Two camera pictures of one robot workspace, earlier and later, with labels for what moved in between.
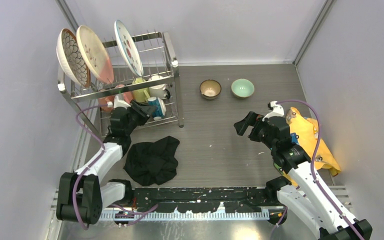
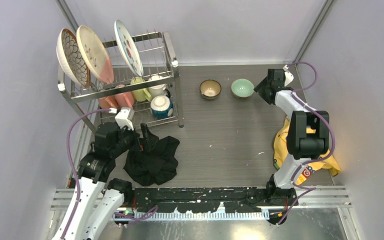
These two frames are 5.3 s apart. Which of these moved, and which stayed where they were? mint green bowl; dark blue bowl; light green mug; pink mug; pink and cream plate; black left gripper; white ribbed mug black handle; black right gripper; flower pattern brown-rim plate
Moved: black left gripper; dark blue bowl; black right gripper
Stayed: mint green bowl; pink and cream plate; pink mug; white ribbed mug black handle; flower pattern brown-rim plate; light green mug
